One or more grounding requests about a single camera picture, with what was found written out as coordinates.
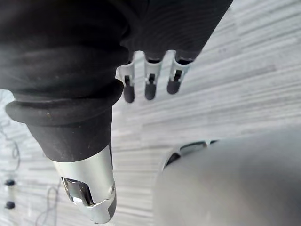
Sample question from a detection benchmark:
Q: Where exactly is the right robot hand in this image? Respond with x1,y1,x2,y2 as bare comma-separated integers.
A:
0,0,234,225

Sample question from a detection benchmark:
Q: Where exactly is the silver robot leg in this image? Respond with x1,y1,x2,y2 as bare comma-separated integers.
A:
152,126,301,226

